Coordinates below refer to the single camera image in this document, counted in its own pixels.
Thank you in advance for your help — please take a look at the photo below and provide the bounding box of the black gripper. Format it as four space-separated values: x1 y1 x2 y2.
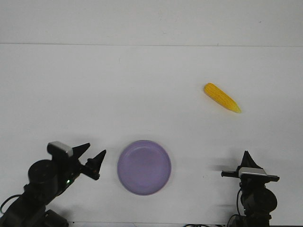
52 143 107 187
221 151 280 189

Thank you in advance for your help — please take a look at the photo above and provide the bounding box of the purple round plate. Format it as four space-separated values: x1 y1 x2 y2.
117 140 172 196

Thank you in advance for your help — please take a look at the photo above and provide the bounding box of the yellow corn cob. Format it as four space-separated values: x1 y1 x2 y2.
203 83 242 114

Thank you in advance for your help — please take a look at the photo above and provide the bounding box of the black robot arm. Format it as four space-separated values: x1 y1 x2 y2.
221 151 280 227
0 141 106 227

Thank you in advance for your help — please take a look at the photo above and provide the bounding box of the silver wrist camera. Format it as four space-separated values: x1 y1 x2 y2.
238 167 267 178
47 141 73 158

